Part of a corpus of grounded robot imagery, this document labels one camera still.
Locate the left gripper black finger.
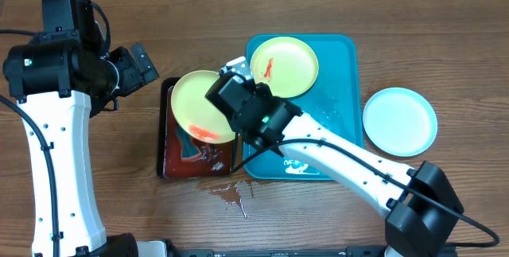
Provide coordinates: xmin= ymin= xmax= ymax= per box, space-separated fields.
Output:
xmin=130 ymin=43 xmax=153 ymax=70
xmin=138 ymin=61 xmax=160 ymax=85

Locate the yellow plate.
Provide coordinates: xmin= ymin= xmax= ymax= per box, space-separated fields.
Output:
xmin=171 ymin=70 xmax=235 ymax=144
xmin=250 ymin=37 xmax=319 ymax=98

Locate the white plate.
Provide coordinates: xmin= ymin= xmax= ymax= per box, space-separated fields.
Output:
xmin=363 ymin=88 xmax=438 ymax=158

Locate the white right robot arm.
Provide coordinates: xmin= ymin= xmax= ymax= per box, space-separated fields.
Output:
xmin=206 ymin=56 xmax=464 ymax=257

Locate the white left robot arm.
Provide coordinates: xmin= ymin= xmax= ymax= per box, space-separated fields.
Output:
xmin=3 ymin=0 xmax=168 ymax=257

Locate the blue plastic tray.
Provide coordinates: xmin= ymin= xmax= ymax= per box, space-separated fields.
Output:
xmin=244 ymin=34 xmax=363 ymax=181

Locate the black rectangular tray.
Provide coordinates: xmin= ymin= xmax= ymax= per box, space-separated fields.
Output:
xmin=157 ymin=76 xmax=235 ymax=179

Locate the clear container with red water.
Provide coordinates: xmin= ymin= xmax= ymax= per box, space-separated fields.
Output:
xmin=164 ymin=84 xmax=234 ymax=178

